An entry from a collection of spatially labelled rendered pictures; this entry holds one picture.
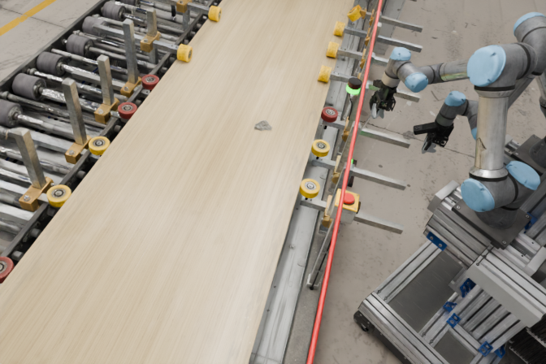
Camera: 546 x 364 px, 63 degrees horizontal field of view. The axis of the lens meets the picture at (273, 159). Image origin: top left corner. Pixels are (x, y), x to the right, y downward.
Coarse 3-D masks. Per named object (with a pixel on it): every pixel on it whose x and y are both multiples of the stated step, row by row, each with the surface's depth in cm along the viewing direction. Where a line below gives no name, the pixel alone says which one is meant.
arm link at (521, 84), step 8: (536, 32) 161; (544, 32) 159; (528, 40) 162; (536, 40) 160; (544, 40) 158; (536, 48) 160; (544, 48) 158; (544, 56) 159; (544, 64) 160; (536, 72) 162; (520, 80) 167; (528, 80) 166; (520, 88) 169; (512, 96) 172; (512, 104) 176; (472, 120) 189; (472, 128) 188
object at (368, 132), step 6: (336, 120) 220; (330, 126) 221; (336, 126) 220; (342, 126) 219; (360, 132) 219; (366, 132) 218; (372, 132) 218; (378, 132) 218; (378, 138) 218; (384, 138) 217; (390, 138) 217; (396, 138) 217; (402, 138) 218; (396, 144) 218; (402, 144) 217; (408, 144) 216
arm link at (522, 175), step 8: (512, 168) 151; (520, 168) 152; (528, 168) 154; (512, 176) 150; (520, 176) 149; (528, 176) 150; (536, 176) 151; (520, 184) 149; (528, 184) 148; (536, 184) 149; (520, 192) 150; (528, 192) 151; (520, 200) 153
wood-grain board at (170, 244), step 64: (256, 0) 285; (320, 0) 298; (192, 64) 228; (256, 64) 236; (320, 64) 245; (128, 128) 190; (192, 128) 196; (128, 192) 167; (192, 192) 172; (256, 192) 176; (64, 256) 146; (128, 256) 149; (192, 256) 153; (256, 256) 156; (0, 320) 129; (64, 320) 132; (128, 320) 135; (192, 320) 137; (256, 320) 140
